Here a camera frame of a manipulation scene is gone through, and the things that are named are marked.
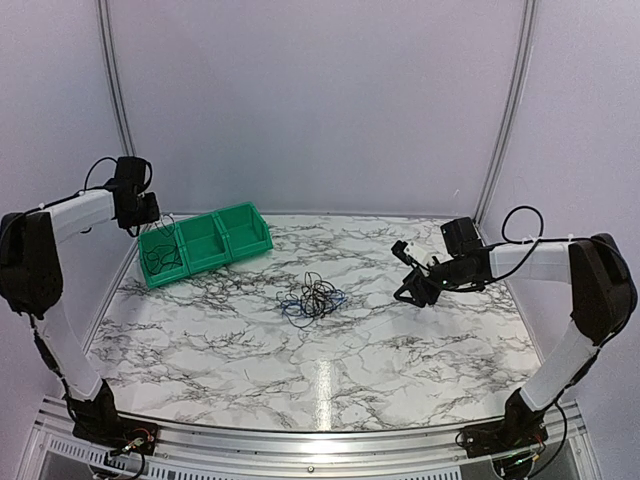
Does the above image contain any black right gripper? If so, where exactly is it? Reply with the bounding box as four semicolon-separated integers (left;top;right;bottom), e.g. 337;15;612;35
394;257;474;308

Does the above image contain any black cable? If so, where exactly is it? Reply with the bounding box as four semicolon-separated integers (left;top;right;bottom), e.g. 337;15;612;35
143;212;184;276

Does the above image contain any blue cable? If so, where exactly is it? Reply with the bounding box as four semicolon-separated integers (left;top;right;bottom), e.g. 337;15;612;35
278;287;349;329

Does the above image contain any brown cable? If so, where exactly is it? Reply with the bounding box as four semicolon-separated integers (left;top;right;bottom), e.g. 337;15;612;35
287;271;346;319

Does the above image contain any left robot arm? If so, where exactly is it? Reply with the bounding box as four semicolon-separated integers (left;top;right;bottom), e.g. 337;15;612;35
1;156;160;445

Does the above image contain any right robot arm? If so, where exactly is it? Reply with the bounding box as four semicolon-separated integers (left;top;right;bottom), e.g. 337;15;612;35
391;217;638;448

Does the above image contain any green bin left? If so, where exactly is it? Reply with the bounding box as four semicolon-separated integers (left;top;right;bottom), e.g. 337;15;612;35
138;223;190;289

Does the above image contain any green bin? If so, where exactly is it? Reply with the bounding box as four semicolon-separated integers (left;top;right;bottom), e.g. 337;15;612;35
138;223;190;289
214;202;273;261
177;213;231;274

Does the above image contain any green bin middle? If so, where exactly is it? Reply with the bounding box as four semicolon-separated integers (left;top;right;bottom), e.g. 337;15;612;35
177;213;231;274

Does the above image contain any green bin right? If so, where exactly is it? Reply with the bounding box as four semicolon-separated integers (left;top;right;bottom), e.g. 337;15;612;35
214;202;273;261

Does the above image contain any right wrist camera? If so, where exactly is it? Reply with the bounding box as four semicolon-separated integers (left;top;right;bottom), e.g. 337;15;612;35
391;240;439;270

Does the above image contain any left aluminium corner post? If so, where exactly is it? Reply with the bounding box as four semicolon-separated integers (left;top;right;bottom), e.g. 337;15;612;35
95;0;136;156

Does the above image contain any aluminium corner post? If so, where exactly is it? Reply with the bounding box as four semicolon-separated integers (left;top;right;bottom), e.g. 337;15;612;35
473;0;538;226
95;0;136;156

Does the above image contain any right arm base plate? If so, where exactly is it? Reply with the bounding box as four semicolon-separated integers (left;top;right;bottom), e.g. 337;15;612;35
455;418;548;458

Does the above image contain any right aluminium corner post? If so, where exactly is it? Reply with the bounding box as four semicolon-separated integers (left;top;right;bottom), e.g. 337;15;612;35
473;0;538;226

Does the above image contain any aluminium front rail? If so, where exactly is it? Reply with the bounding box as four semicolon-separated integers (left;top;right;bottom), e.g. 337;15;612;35
17;397;602;479

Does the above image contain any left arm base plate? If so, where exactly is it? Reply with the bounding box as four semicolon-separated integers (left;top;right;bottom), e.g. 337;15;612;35
72;414;159;456

